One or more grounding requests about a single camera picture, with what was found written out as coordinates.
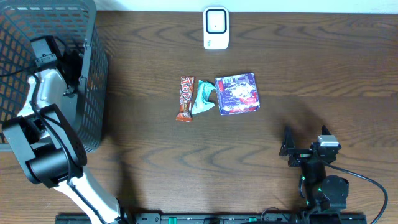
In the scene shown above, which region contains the purple snack packet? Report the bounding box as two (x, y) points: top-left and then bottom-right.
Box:
(215, 73), (260, 116)

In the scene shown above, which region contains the grey plastic mesh basket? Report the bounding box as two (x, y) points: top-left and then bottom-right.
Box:
(1, 0), (109, 152)

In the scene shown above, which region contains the mint green snack wrapper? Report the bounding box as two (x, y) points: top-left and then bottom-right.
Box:
(191, 80), (216, 114)

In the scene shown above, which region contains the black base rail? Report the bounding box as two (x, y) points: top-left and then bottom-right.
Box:
(55, 212), (368, 224)

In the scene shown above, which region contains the red Top chocolate bar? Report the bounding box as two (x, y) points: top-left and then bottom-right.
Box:
(176, 77), (195, 122)

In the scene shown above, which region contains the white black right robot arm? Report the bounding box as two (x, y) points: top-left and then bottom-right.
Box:
(279, 126), (349, 213)

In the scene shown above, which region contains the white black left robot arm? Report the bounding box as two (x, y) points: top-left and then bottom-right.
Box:
(2, 35), (131, 223)

